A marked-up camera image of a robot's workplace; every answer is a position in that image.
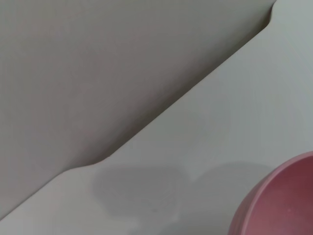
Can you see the pink plastic bowl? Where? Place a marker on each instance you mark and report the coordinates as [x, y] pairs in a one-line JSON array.
[[281, 203]]

